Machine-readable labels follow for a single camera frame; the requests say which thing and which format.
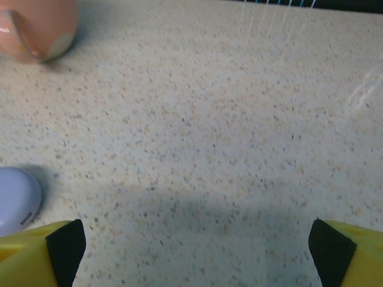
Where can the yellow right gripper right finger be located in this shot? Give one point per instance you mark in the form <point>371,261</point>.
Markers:
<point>353,257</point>

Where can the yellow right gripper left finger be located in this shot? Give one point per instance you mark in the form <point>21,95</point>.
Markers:
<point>30,260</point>

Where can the purple earbud charging case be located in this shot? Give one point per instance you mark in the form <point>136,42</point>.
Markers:
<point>15,200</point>

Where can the orange ceramic cup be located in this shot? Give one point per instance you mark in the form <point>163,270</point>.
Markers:
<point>36,27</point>

